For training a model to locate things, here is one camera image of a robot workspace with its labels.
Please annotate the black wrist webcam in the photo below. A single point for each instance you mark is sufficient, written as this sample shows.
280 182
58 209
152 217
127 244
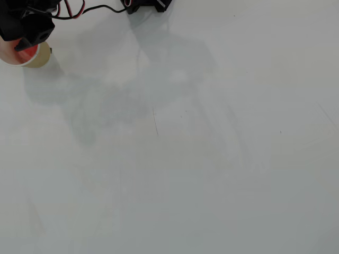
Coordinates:
10 29

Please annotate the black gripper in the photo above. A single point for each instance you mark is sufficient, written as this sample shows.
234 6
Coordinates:
39 35

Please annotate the white paper cup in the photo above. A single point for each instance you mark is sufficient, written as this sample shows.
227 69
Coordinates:
39 59

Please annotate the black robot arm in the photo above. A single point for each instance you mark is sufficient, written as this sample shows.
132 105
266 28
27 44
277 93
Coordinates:
143 4

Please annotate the red sugary cube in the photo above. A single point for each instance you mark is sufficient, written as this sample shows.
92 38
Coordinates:
26 54

